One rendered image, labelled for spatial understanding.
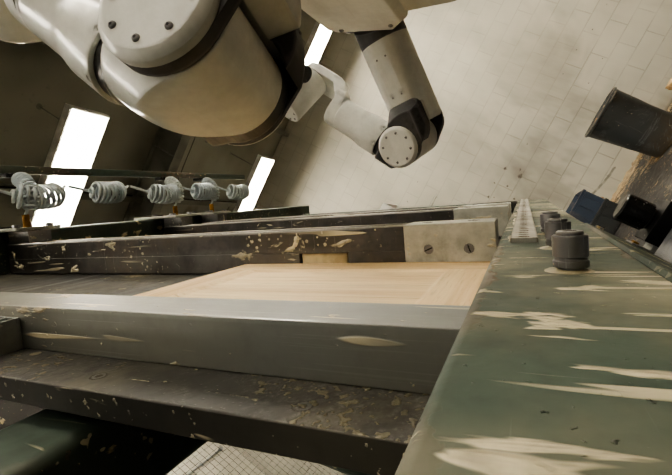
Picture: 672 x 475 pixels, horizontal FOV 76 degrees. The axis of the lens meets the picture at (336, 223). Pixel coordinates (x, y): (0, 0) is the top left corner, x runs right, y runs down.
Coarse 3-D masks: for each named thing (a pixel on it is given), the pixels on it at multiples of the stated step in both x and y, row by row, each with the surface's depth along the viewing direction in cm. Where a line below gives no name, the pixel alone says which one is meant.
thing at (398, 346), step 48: (48, 336) 38; (96, 336) 36; (144, 336) 33; (192, 336) 31; (240, 336) 30; (288, 336) 28; (336, 336) 27; (384, 336) 25; (432, 336) 24; (384, 384) 26; (432, 384) 24
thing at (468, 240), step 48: (48, 240) 101; (96, 240) 88; (144, 240) 82; (192, 240) 78; (240, 240) 73; (288, 240) 69; (336, 240) 66; (384, 240) 63; (432, 240) 60; (480, 240) 57
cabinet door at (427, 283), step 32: (160, 288) 55; (192, 288) 54; (224, 288) 54; (256, 288) 52; (288, 288) 51; (320, 288) 49; (352, 288) 48; (384, 288) 47; (416, 288) 45; (448, 288) 43
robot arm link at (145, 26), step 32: (128, 0) 25; (160, 0) 24; (192, 0) 23; (224, 0) 24; (256, 0) 29; (288, 0) 30; (128, 32) 24; (160, 32) 23; (192, 32) 23; (256, 32) 33; (288, 32) 32; (128, 64) 25; (160, 64) 24; (192, 64) 25; (288, 64) 32; (288, 96) 35
